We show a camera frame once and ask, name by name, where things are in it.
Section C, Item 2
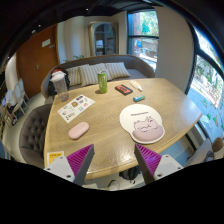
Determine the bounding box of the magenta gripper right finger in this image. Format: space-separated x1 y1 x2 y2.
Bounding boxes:
133 143 184 185

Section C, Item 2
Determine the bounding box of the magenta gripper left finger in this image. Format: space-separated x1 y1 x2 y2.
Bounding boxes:
44 143 96 187

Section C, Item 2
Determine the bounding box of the pink computer mouse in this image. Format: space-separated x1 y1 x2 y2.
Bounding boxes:
69 122 89 140

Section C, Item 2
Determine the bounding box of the white pink cat mouse pad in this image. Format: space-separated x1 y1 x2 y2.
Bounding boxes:
119 104 165 144

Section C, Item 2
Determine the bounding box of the white sticker sheet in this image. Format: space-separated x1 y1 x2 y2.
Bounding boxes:
58 95 95 123

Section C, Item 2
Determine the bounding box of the grey tufted chair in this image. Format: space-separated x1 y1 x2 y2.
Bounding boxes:
19 104 51 169

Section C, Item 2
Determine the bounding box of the black red phone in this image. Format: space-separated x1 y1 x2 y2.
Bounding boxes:
115 84 133 95

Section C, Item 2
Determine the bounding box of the white tube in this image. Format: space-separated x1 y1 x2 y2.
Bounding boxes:
130 80 143 91

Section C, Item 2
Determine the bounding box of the white folding chair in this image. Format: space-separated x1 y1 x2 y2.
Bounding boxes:
13 79 29 113

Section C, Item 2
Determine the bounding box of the striped cushion middle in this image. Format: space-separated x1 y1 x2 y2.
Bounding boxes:
79 63 111 86

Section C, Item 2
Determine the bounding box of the striped cushion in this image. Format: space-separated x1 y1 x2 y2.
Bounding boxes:
105 62 130 79
67 67 81 86
79 63 111 86

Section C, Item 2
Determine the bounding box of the striped cushion left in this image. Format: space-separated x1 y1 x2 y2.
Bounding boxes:
67 67 81 86

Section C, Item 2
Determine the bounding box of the green drink can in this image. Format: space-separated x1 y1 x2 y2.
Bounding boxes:
98 71 107 94

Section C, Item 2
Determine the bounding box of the grey curved sofa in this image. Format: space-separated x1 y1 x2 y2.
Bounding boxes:
40 54 156 98

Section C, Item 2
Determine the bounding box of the striped cushion right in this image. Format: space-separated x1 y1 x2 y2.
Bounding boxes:
105 62 130 79

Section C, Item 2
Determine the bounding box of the brown wooden door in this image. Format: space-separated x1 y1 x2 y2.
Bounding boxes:
16 25 58 97

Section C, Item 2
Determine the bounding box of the glass door cabinet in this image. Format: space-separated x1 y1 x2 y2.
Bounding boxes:
88 21 118 56

